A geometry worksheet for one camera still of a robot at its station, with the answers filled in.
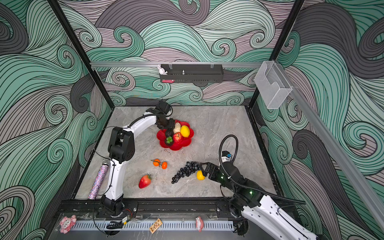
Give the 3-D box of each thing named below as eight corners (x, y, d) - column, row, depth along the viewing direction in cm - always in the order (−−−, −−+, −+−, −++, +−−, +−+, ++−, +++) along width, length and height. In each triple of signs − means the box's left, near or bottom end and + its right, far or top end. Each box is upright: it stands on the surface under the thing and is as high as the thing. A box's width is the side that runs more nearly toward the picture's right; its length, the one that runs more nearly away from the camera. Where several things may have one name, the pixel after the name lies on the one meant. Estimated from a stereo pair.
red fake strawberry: (139, 188, 82) (137, 185, 78) (142, 176, 86) (140, 173, 83) (150, 188, 82) (148, 185, 78) (152, 176, 86) (150, 173, 83)
